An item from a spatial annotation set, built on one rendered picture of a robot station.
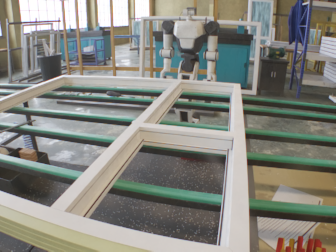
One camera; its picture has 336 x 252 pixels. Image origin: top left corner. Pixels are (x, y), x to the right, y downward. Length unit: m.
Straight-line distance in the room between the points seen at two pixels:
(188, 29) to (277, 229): 1.81
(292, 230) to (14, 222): 0.91
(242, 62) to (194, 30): 3.15
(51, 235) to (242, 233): 0.41
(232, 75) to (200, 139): 4.45
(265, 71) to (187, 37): 3.07
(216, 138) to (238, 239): 0.51
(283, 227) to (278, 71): 4.37
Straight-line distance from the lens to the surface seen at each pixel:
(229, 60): 5.30
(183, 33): 2.30
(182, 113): 2.45
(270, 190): 1.19
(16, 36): 10.40
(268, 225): 1.01
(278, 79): 5.21
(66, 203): 0.64
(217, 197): 0.73
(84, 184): 0.69
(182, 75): 2.36
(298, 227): 1.04
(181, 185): 1.22
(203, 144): 0.96
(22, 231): 0.65
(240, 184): 0.68
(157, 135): 0.98
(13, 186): 1.30
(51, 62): 5.90
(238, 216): 0.58
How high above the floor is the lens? 1.33
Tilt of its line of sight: 23 degrees down
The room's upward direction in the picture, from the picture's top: straight up
